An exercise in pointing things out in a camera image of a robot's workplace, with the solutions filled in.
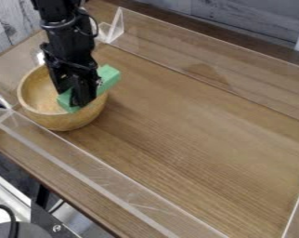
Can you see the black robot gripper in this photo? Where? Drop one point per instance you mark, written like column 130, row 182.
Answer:
column 68, row 59

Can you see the green rectangular block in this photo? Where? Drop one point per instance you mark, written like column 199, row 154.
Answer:
column 110, row 77

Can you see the brown wooden bowl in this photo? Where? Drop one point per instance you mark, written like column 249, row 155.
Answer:
column 38, row 97

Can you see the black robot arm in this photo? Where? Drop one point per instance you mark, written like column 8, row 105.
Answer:
column 62, row 10

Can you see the clear acrylic corner bracket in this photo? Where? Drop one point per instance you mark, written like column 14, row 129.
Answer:
column 110, row 31

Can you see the clear acrylic front wall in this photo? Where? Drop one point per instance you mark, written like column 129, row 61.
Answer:
column 126, row 207

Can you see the grey metal base plate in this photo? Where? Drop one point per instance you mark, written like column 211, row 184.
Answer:
column 42, row 226

